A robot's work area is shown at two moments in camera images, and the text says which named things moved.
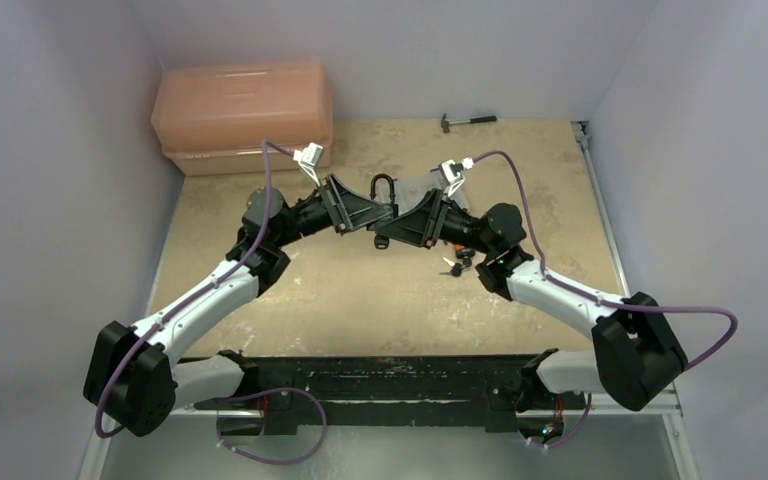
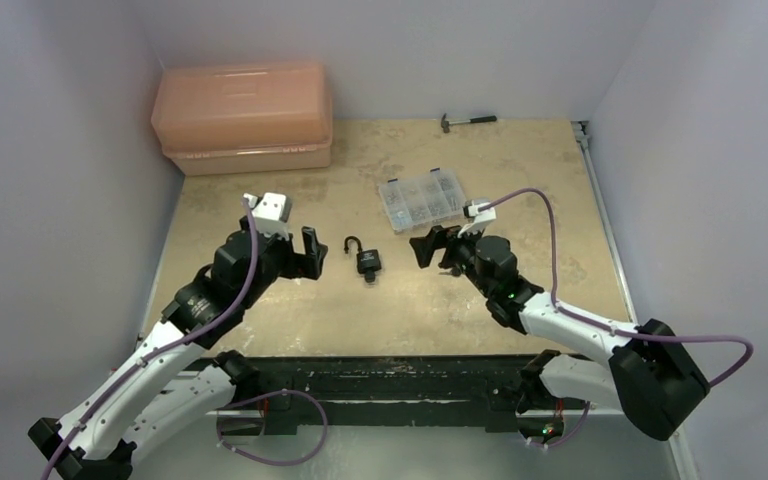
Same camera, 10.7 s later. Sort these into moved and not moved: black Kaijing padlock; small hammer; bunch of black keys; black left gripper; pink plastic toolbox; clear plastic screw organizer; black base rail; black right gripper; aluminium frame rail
Moved: black left gripper; black Kaijing padlock; black right gripper
Not moved: aluminium frame rail; small hammer; pink plastic toolbox; clear plastic screw organizer; bunch of black keys; black base rail
